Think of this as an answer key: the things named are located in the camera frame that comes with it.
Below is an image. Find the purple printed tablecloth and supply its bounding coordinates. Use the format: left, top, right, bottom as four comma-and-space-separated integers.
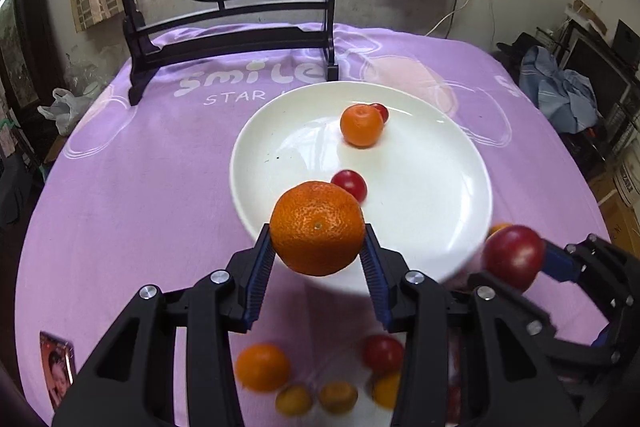
15, 23, 613, 427

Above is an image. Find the white plastic bag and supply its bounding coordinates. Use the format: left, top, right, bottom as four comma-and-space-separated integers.
37, 87, 101, 135

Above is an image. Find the yellow orange citrus fruit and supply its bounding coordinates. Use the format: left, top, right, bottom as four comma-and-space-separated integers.
235, 343, 292, 393

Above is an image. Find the large mandarin orange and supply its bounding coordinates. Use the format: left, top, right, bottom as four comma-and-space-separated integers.
269, 181, 367, 278

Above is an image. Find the dark red plum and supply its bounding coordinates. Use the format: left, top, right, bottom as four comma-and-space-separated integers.
482, 225, 547, 294

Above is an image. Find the white round plate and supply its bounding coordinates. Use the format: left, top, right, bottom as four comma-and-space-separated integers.
229, 81, 493, 298

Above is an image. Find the small yellow kumquat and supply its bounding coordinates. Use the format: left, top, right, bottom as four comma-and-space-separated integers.
318, 381, 359, 414
275, 384, 315, 415

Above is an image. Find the white cable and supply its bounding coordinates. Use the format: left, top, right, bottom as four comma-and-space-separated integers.
424, 0, 478, 36

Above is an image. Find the dark wooden cabinet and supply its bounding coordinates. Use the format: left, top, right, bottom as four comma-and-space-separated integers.
0, 0, 56, 118

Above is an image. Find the yellow green citrus fruit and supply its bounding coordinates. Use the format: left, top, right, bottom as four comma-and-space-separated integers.
371, 372, 402, 410

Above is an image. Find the black hat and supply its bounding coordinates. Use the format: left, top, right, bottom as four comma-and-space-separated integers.
495, 32, 551, 58

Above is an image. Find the black monitor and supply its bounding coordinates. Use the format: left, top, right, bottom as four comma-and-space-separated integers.
565, 19, 640, 108

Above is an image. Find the cardboard box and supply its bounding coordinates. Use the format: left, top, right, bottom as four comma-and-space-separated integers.
587, 152, 640, 268

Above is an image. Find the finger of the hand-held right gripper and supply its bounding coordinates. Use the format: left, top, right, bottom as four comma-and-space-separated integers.
467, 273, 617, 366
542, 234, 640, 324

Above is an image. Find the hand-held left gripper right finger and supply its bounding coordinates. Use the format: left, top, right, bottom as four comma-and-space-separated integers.
361, 223, 583, 427

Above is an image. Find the photo card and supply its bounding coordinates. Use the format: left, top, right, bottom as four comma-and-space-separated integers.
39, 331, 76, 412

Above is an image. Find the round painted table screen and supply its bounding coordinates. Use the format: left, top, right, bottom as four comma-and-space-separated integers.
111, 0, 341, 106

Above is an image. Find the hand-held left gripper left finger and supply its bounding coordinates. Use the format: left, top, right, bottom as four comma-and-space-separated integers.
52, 223, 277, 427

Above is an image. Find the blue cloth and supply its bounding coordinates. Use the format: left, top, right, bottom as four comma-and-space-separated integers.
519, 46, 600, 132

